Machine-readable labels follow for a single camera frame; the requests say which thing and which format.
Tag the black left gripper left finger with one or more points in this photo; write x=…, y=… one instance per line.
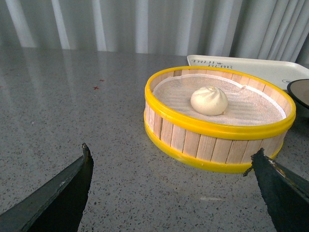
x=58, y=205

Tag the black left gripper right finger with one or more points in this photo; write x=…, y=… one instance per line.
x=285, y=193

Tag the beige plate with black rim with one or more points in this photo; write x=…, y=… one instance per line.
x=299, y=91

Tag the white steamed bun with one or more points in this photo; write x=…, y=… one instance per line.
x=209, y=101

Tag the white rectangular bear tray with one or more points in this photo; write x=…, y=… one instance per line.
x=279, y=73

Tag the white mesh steamer cloth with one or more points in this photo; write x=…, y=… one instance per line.
x=247, y=106

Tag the yellow rimmed wooden steamer basket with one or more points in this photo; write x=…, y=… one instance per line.
x=211, y=146

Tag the grey pleated curtain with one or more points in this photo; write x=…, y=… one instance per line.
x=262, y=29

